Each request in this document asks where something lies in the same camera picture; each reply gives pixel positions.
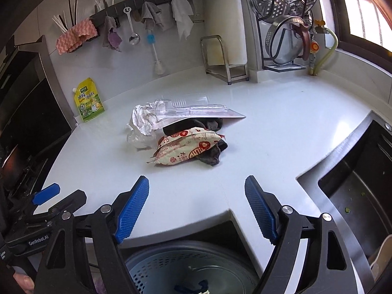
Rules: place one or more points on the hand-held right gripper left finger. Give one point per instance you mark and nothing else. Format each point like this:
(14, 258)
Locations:
(131, 211)

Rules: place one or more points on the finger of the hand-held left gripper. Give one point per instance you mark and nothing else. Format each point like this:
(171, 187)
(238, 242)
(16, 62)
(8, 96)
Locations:
(46, 193)
(70, 200)

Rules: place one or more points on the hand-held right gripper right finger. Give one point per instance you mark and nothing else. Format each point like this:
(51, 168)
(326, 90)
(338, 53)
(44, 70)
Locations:
(260, 211)

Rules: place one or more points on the blue perforated waste bin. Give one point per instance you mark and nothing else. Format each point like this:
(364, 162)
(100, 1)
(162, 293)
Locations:
(159, 269)

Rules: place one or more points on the clear plastic bag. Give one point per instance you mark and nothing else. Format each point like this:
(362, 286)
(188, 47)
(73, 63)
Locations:
(139, 141)

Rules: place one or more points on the dark grey cloth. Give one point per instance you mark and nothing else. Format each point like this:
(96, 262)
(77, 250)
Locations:
(214, 156)

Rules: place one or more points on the printed snack wrapper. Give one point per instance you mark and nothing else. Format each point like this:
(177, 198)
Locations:
(183, 148)

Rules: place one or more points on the white paper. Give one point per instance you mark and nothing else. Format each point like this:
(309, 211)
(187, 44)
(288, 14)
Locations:
(142, 121)

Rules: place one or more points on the clear plastic blister pack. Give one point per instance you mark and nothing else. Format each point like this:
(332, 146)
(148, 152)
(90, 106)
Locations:
(196, 110)

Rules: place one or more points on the person's left hand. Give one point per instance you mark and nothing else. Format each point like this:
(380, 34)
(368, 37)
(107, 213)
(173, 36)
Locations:
(23, 284)

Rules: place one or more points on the black integrated stove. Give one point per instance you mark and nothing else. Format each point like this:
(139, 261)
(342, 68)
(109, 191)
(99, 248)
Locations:
(27, 113)

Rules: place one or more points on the yellow green sauce pouch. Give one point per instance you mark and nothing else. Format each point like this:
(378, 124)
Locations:
(88, 104)

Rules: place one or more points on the stainless steel sink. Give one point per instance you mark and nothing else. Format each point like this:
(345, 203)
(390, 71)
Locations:
(361, 190)

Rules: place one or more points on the white dish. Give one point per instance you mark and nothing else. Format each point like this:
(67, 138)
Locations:
(381, 266)

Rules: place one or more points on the metal cutting board rack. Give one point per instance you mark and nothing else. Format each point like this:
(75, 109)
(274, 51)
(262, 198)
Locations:
(229, 73)

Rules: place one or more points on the black pot lid rack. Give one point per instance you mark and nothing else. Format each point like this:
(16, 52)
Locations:
(284, 66)

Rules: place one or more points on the pink wavy dishcloth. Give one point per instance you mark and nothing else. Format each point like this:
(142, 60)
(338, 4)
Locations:
(73, 36)

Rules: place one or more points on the grey purple dishcloth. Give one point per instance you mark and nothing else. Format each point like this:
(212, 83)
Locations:
(110, 36)

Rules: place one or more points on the glass pot lid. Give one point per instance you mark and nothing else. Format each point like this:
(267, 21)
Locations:
(284, 43)

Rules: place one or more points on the bundle of white straws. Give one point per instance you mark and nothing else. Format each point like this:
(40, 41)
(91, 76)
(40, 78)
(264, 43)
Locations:
(58, 23)

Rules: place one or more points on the gas valve with orange dial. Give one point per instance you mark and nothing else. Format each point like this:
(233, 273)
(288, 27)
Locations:
(314, 47)

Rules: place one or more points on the blue white bottle brush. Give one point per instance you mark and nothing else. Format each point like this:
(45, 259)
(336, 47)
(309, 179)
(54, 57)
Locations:
(150, 39)

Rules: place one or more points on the black chopsticks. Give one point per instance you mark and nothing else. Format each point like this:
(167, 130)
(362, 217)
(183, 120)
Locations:
(74, 12)

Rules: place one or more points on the white hanging cloth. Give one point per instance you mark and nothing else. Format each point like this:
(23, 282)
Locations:
(182, 18)

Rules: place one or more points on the grey hanging cloth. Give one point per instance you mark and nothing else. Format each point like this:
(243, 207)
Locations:
(150, 12)

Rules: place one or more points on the white cutting board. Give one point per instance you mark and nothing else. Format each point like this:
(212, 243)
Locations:
(223, 12)

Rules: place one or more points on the window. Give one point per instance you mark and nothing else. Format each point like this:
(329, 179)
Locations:
(367, 6)

